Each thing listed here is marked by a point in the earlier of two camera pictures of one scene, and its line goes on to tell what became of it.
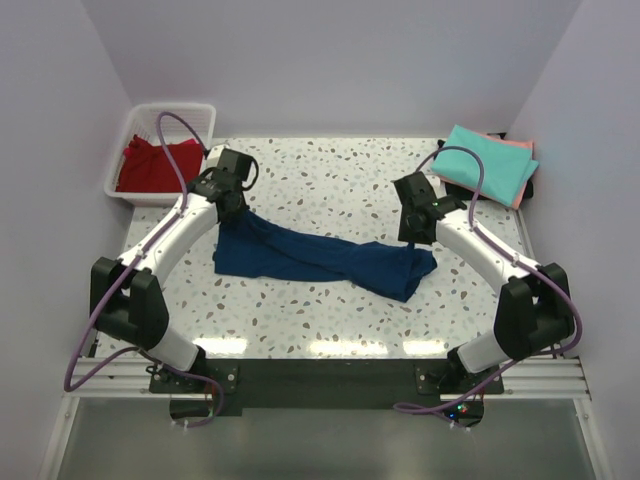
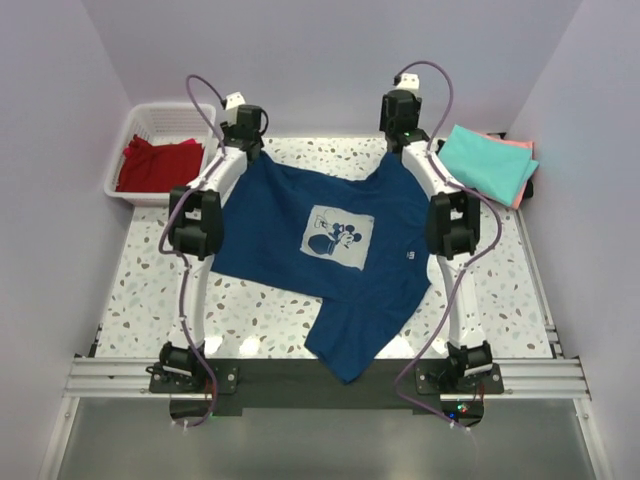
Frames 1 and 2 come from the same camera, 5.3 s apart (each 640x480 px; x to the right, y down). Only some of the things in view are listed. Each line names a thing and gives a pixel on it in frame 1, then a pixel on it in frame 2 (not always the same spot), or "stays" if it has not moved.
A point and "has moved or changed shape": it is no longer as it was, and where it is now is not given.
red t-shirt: (145, 168) stays
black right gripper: (406, 236) to (383, 119)
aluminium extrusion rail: (132, 377) stays
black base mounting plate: (203, 391) stays
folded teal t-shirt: (507, 162) stays
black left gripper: (243, 208) to (228, 130)
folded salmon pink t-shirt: (529, 143) stays
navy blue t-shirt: (250, 245) has moved or changed shape
